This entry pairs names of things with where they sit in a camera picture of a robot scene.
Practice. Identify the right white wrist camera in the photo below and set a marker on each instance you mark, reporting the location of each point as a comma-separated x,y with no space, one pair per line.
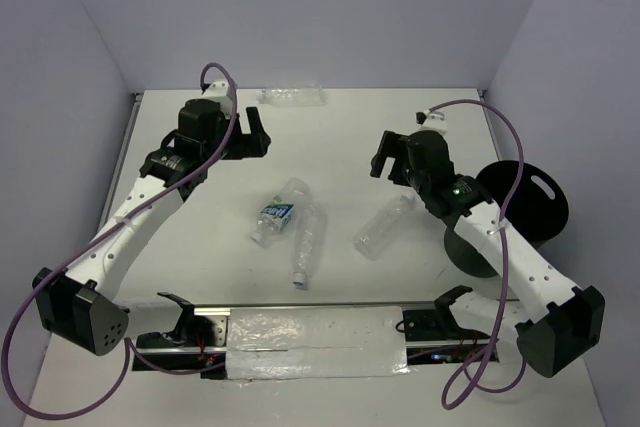
434,121

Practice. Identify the metal base rail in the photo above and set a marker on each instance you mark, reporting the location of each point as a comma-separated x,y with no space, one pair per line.
427,340

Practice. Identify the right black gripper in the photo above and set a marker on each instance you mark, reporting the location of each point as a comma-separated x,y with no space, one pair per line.
392,145

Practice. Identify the labelled clear plastic bottle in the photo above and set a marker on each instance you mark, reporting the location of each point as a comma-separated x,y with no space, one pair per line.
284,207

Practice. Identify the silver tape patch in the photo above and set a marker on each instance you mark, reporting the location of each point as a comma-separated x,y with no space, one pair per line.
341,342

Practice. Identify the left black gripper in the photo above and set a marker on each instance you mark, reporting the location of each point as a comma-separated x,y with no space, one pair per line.
250,145

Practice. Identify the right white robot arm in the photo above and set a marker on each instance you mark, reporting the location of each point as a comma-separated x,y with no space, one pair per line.
554,321

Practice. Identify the black round bin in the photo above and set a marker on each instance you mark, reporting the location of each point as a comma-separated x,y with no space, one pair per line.
539,210

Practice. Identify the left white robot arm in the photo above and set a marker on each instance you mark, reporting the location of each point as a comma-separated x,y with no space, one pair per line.
77,304

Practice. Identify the clear bottle blue cap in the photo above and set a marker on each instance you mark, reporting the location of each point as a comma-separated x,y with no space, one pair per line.
308,244

